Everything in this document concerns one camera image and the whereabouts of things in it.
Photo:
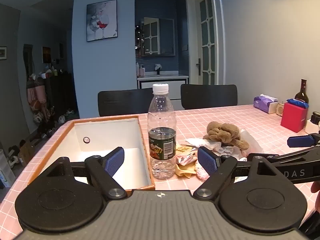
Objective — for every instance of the dark framed picture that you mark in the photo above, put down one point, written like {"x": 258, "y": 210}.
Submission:
{"x": 46, "y": 55}

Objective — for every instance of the silver snack packet yellow label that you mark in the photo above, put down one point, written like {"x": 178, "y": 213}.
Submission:
{"x": 186, "y": 150}

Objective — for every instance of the dark cabinet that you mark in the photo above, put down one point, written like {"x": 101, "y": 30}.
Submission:
{"x": 62, "y": 92}

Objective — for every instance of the black faucet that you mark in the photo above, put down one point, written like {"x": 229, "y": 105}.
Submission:
{"x": 158, "y": 68}

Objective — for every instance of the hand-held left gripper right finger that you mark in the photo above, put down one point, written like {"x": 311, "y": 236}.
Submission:
{"x": 206, "y": 161}

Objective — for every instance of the brown plush toy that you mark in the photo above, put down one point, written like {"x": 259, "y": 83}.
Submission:
{"x": 222, "y": 130}

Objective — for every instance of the white satin-edged cloth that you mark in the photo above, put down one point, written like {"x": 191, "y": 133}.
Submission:
{"x": 207, "y": 143}

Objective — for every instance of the pink bottle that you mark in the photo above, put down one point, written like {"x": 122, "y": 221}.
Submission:
{"x": 140, "y": 71}

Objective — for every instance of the white plastic drawers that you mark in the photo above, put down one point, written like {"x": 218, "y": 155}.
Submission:
{"x": 6, "y": 170}

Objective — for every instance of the clear plastic water bottle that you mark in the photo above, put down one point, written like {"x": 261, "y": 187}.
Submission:
{"x": 161, "y": 115}

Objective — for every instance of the white glass-panel door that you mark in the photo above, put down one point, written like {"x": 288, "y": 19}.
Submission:
{"x": 206, "y": 30}

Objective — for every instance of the small framed picture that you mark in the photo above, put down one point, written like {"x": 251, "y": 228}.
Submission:
{"x": 3, "y": 53}

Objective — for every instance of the blue packet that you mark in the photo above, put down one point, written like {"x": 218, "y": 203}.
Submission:
{"x": 297, "y": 103}

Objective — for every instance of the red box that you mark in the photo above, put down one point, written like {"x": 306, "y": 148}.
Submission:
{"x": 292, "y": 118}

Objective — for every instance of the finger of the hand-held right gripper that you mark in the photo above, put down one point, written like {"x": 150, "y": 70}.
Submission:
{"x": 300, "y": 156}
{"x": 298, "y": 141}

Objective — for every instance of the black chair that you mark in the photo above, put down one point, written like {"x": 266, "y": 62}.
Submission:
{"x": 122, "y": 102}
{"x": 208, "y": 96}

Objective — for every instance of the yellow cleaning cloth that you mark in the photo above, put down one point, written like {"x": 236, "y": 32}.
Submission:
{"x": 183, "y": 171}

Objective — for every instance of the person's right hand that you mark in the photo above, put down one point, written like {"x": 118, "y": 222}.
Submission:
{"x": 316, "y": 187}

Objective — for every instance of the crumpled white plastic bag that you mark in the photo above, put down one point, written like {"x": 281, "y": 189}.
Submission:
{"x": 252, "y": 142}

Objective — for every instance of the white perforated box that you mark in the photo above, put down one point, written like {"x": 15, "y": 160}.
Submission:
{"x": 280, "y": 110}

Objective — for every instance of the pink checked tablecloth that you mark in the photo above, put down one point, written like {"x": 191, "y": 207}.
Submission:
{"x": 225, "y": 116}

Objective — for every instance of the cardboard box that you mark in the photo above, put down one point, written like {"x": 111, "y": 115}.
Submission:
{"x": 26, "y": 153}

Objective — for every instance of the white vanity cabinet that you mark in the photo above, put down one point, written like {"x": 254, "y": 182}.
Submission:
{"x": 175, "y": 80}

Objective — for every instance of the pink hanging bags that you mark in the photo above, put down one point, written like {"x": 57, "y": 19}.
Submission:
{"x": 37, "y": 97}

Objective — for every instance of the orange box with white inside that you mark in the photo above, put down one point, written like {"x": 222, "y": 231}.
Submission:
{"x": 107, "y": 130}

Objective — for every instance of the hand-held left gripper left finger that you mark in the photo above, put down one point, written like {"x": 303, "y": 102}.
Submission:
{"x": 113, "y": 161}

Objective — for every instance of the purple tissue pack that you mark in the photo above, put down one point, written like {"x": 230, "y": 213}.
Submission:
{"x": 263, "y": 103}

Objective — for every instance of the wine glass wall picture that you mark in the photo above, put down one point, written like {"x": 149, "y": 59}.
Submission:
{"x": 102, "y": 21}

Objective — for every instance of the dark wine bottle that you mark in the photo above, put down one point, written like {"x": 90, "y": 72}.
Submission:
{"x": 302, "y": 93}

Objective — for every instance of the wall mirror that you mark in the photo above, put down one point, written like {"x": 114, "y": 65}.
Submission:
{"x": 157, "y": 36}

